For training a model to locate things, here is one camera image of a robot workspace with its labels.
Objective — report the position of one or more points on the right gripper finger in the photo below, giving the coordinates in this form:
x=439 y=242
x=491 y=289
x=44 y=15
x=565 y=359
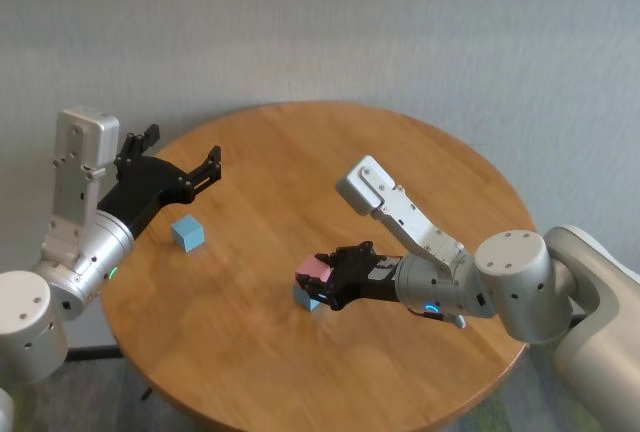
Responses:
x=345 y=251
x=315 y=289

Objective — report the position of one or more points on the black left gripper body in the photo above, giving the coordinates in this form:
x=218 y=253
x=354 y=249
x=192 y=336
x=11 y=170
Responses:
x=145 y=182

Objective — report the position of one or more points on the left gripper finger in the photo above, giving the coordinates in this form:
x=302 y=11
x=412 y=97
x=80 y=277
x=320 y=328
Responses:
x=207 y=172
x=142 y=143

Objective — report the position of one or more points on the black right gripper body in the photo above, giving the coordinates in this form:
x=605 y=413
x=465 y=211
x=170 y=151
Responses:
x=365 y=277

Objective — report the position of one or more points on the blue cube building block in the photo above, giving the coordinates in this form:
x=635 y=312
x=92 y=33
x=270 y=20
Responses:
x=304 y=299
x=187 y=234

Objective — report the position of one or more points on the pink cube building block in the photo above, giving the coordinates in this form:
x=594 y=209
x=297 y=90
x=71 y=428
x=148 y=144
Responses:
x=314 y=268

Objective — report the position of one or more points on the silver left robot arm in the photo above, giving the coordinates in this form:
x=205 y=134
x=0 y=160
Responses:
x=90 y=257

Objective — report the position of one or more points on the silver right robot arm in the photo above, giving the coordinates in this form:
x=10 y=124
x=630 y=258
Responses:
x=515 y=282

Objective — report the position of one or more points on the black table leg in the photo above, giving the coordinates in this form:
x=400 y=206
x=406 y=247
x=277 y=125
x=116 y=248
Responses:
x=146 y=394

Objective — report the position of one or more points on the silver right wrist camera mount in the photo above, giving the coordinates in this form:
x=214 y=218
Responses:
x=395 y=207

